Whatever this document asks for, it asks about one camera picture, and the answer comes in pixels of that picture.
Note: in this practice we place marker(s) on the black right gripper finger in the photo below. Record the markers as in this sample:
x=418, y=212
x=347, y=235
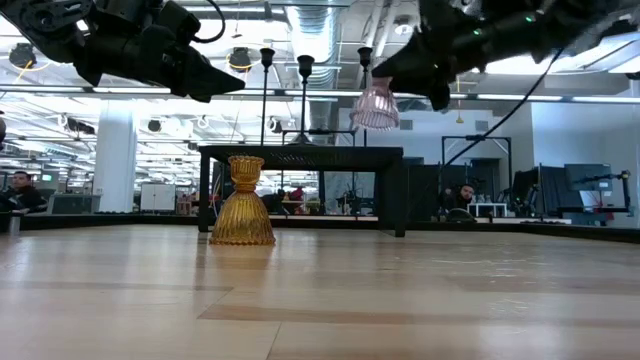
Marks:
x=415, y=60

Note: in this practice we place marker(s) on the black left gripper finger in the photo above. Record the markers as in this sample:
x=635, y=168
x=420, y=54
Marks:
x=205, y=82

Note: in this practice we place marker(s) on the pink ribbed glass candle holder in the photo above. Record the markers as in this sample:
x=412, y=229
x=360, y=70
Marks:
x=375, y=112

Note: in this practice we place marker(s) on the black perforated metal shelf riser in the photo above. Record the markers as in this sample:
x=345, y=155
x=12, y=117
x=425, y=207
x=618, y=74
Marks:
x=310, y=157

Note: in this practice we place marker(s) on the amber ribbed glass candle holder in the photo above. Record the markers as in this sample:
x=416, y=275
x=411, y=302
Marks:
x=242, y=220

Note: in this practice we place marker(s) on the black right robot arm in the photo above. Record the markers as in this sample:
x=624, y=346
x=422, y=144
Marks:
x=550, y=20

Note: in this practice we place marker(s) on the black ceiling-hung device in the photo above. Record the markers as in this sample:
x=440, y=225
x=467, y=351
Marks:
x=241, y=57
x=22, y=55

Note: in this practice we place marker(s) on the white cabinet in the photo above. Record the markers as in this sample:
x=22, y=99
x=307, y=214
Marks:
x=157, y=197

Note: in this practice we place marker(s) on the person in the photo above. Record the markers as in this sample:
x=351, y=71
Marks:
x=22, y=195
x=465, y=192
x=297, y=194

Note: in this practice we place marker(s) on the grey box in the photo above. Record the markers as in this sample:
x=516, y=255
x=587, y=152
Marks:
x=75, y=204

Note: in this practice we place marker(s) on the small white table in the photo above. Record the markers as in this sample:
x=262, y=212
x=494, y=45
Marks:
x=487, y=205

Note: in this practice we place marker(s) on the black curtain panel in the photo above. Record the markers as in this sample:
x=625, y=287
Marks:
x=545, y=190

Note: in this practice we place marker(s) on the dark computer monitor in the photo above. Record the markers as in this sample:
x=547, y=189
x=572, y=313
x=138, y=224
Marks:
x=587, y=177

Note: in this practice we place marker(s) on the silver ventilation duct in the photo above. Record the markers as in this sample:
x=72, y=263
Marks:
x=320, y=30

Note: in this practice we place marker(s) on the black metal frame stand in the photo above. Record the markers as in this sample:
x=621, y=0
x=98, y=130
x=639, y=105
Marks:
x=492, y=137

